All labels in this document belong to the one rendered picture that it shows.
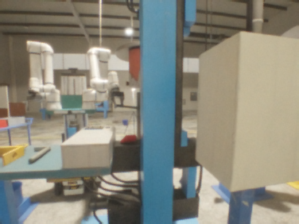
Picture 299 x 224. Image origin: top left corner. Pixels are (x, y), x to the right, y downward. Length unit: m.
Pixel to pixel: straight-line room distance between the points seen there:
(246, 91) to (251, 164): 0.19
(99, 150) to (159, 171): 0.36
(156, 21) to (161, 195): 0.98
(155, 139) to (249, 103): 0.53
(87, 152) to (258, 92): 0.74
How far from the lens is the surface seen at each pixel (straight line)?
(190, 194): 1.35
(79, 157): 0.83
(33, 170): 0.94
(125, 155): 1.07
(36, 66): 2.28
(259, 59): 0.44
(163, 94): 0.78
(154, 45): 0.82
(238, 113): 0.40
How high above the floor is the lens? 1.42
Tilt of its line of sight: 6 degrees down
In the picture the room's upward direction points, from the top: straight up
